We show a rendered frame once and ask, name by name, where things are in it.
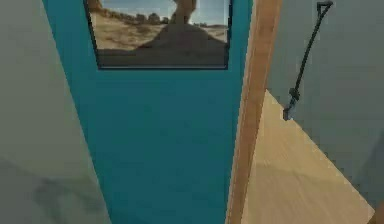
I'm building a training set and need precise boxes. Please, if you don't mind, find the framed desert landscape picture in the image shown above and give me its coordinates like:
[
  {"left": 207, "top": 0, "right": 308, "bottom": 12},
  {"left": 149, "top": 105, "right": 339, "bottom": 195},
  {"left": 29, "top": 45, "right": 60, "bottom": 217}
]
[{"left": 83, "top": 0, "right": 232, "bottom": 71}]

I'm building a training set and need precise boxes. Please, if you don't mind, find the grey room door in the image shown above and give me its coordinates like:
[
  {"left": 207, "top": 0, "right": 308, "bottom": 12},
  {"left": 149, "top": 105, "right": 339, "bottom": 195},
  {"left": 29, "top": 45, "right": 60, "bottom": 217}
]
[{"left": 266, "top": 0, "right": 384, "bottom": 210}]

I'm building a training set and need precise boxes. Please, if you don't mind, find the light wooden door frame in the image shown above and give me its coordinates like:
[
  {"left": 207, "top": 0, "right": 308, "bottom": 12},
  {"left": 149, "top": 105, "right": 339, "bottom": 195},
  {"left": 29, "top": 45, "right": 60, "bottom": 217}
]
[{"left": 225, "top": 0, "right": 284, "bottom": 224}]

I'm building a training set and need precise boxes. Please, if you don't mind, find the black door handle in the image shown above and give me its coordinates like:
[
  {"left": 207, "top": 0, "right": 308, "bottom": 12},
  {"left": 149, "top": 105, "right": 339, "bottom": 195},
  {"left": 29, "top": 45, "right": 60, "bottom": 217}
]
[{"left": 282, "top": 0, "right": 334, "bottom": 122}]

